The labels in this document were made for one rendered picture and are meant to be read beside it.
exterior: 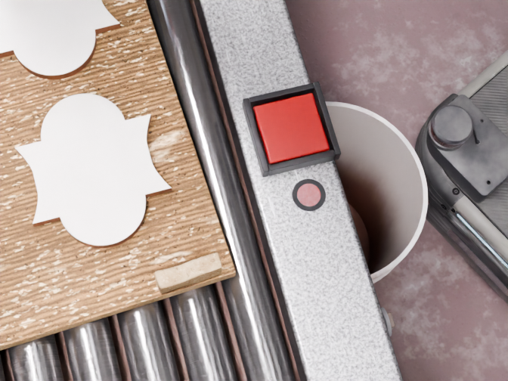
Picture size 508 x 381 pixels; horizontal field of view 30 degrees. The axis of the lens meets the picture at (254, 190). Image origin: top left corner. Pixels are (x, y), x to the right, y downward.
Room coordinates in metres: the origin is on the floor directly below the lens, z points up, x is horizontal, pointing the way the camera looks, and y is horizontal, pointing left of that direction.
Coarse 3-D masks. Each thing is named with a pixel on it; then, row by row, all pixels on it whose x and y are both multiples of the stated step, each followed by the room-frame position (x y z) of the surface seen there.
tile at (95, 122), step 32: (96, 96) 0.32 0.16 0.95; (64, 128) 0.28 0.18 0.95; (96, 128) 0.29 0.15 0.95; (128, 128) 0.29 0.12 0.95; (32, 160) 0.24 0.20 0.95; (64, 160) 0.25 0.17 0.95; (96, 160) 0.26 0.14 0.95; (128, 160) 0.26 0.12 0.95; (64, 192) 0.22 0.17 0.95; (96, 192) 0.23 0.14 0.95; (128, 192) 0.23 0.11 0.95; (160, 192) 0.24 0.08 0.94; (64, 224) 0.19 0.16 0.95; (96, 224) 0.20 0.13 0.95; (128, 224) 0.20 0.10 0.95
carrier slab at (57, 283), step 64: (128, 0) 0.43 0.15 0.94; (0, 64) 0.33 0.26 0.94; (128, 64) 0.36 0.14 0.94; (0, 128) 0.27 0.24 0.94; (0, 192) 0.21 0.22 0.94; (192, 192) 0.25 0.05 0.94; (0, 256) 0.16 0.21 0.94; (64, 256) 0.17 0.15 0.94; (128, 256) 0.18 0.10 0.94; (192, 256) 0.19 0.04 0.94; (0, 320) 0.10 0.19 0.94; (64, 320) 0.11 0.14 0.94
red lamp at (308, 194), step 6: (306, 186) 0.28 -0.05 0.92; (312, 186) 0.28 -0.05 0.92; (300, 192) 0.27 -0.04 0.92; (306, 192) 0.28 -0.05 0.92; (312, 192) 0.28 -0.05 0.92; (318, 192) 0.28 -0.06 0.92; (300, 198) 0.27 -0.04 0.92; (306, 198) 0.27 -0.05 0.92; (312, 198) 0.27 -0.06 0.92; (318, 198) 0.27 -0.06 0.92; (306, 204) 0.26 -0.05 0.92; (312, 204) 0.26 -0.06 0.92
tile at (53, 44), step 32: (0, 0) 0.39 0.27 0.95; (32, 0) 0.40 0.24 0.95; (64, 0) 0.41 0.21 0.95; (96, 0) 0.41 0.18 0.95; (0, 32) 0.36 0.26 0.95; (32, 32) 0.37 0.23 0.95; (64, 32) 0.37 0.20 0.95; (96, 32) 0.38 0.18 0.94; (32, 64) 0.34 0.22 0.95; (64, 64) 0.34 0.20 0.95
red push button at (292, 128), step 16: (304, 96) 0.37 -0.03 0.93; (256, 112) 0.34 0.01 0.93; (272, 112) 0.34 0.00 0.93; (288, 112) 0.35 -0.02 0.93; (304, 112) 0.35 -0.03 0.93; (272, 128) 0.33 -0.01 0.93; (288, 128) 0.33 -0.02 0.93; (304, 128) 0.33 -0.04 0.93; (320, 128) 0.34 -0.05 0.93; (272, 144) 0.31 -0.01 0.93; (288, 144) 0.31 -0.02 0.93; (304, 144) 0.32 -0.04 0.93; (320, 144) 0.32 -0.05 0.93; (272, 160) 0.30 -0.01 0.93
